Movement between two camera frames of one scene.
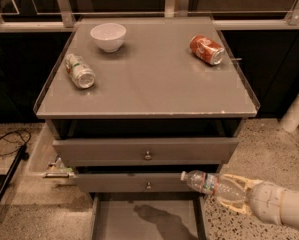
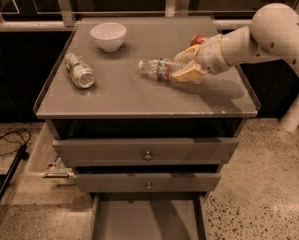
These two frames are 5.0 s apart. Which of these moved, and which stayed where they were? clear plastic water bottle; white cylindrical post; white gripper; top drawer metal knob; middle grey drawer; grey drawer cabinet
Moved: clear plastic water bottle; white gripper
Stayed: middle grey drawer; top drawer metal knob; grey drawer cabinet; white cylindrical post
